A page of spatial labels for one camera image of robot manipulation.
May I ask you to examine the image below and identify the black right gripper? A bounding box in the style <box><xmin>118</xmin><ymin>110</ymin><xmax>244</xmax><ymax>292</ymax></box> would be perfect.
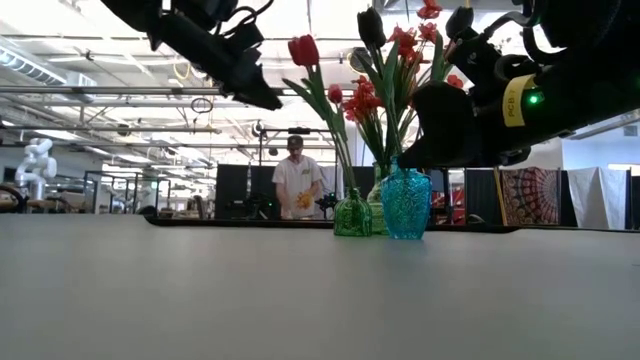
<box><xmin>399</xmin><ymin>27</ymin><xmax>536</xmax><ymax>170</ymax></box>

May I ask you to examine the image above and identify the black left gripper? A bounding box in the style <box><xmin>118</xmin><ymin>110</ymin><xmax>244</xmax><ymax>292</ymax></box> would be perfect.
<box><xmin>159</xmin><ymin>9</ymin><xmax>284</xmax><ymax>111</ymax></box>

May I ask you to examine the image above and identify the red artificial tulip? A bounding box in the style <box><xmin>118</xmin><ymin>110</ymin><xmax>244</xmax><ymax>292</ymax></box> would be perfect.
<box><xmin>282</xmin><ymin>33</ymin><xmax>359</xmax><ymax>194</ymax></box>
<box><xmin>327</xmin><ymin>83</ymin><xmax>357</xmax><ymax>191</ymax></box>

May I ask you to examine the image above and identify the red blossom flower bunch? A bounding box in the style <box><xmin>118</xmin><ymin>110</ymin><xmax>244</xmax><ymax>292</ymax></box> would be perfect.
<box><xmin>417</xmin><ymin>0</ymin><xmax>464</xmax><ymax>96</ymax></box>
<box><xmin>387</xmin><ymin>24</ymin><xmax>426</xmax><ymax>161</ymax></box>
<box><xmin>342</xmin><ymin>74</ymin><xmax>386</xmax><ymax>169</ymax></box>

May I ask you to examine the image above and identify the blue glass vase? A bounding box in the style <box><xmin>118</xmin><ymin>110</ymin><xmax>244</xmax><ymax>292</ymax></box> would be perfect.
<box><xmin>380</xmin><ymin>159</ymin><xmax>434</xmax><ymax>241</ymax></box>

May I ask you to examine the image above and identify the tall green glass vase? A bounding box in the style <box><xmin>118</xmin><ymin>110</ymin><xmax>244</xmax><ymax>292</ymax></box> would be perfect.
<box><xmin>367</xmin><ymin>162</ymin><xmax>396</xmax><ymax>236</ymax></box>

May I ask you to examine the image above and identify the small green glass vase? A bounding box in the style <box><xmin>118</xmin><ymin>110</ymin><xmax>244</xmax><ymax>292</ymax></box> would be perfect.
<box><xmin>333</xmin><ymin>187</ymin><xmax>374</xmax><ymax>238</ymax></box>

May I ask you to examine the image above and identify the black curtain panel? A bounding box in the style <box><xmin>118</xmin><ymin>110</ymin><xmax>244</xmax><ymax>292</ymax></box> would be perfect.
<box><xmin>463</xmin><ymin>168</ymin><xmax>501</xmax><ymax>224</ymax></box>
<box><xmin>214</xmin><ymin>163</ymin><xmax>274</xmax><ymax>220</ymax></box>

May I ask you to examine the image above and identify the person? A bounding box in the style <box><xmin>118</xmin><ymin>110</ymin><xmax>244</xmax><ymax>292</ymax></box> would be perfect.
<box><xmin>272</xmin><ymin>134</ymin><xmax>324</xmax><ymax>220</ymax></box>

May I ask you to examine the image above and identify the patterned tapestry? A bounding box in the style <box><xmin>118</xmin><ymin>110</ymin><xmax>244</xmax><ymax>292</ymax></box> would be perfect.
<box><xmin>499</xmin><ymin>167</ymin><xmax>561</xmax><ymax>226</ymax></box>

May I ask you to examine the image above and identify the black gripper with green light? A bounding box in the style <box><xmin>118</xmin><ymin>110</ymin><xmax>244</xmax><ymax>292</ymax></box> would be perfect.
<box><xmin>317</xmin><ymin>192</ymin><xmax>342</xmax><ymax>214</ymax></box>

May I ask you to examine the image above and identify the white hanging cloth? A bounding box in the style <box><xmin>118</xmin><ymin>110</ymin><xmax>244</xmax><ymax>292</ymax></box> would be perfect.
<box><xmin>567</xmin><ymin>166</ymin><xmax>632</xmax><ymax>230</ymax></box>

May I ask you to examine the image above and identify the yellow cable label tag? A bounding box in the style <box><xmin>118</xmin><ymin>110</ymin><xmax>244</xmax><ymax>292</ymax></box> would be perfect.
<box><xmin>502</xmin><ymin>74</ymin><xmax>536</xmax><ymax>128</ymax></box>

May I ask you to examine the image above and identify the black table frame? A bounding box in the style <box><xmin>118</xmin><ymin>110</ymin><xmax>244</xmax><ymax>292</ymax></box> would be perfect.
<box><xmin>144</xmin><ymin>215</ymin><xmax>640</xmax><ymax>235</ymax></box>

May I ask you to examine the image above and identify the black metal rack frame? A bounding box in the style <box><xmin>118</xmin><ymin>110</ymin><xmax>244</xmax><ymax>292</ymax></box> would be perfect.
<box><xmin>82</xmin><ymin>169</ymin><xmax>172</xmax><ymax>215</ymax></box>

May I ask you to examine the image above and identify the silver ventilation duct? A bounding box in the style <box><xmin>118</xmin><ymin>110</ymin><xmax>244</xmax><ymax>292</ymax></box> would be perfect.
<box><xmin>0</xmin><ymin>42</ymin><xmax>97</xmax><ymax>90</ymax></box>

